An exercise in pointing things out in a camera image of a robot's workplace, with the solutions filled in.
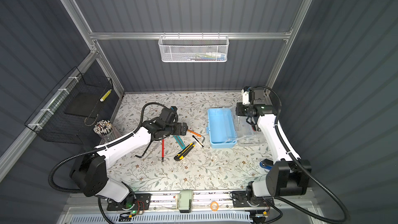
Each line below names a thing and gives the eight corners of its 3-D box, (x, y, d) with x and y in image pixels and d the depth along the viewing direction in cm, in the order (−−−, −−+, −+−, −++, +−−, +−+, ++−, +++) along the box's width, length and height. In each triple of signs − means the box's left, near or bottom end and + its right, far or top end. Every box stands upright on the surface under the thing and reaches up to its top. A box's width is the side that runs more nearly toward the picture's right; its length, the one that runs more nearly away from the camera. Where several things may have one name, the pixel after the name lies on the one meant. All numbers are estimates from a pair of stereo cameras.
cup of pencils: (109, 148, 94) (91, 132, 79) (113, 137, 99) (97, 120, 84) (121, 148, 94) (106, 131, 79) (125, 137, 99) (111, 120, 84)
